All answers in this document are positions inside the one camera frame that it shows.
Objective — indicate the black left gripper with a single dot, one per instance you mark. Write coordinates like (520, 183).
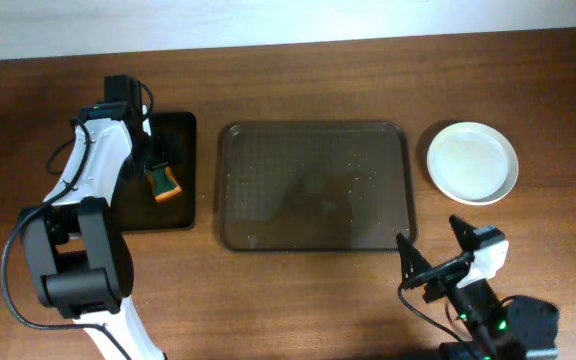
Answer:
(144, 156)

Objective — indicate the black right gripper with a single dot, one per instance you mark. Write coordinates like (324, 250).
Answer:
(441, 273)

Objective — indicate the green and orange sponge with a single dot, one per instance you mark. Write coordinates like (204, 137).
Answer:
(163, 183)

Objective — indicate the pale green plate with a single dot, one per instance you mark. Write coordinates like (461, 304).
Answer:
(472, 163)

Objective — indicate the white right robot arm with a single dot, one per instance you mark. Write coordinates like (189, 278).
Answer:
(515, 327)

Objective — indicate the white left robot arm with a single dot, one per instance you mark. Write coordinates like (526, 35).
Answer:
(79, 262)

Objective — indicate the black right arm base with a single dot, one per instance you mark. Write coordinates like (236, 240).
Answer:
(459, 351)

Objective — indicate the small black tray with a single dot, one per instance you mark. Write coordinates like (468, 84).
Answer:
(134, 208)

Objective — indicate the large brown serving tray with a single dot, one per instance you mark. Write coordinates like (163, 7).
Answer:
(315, 186)

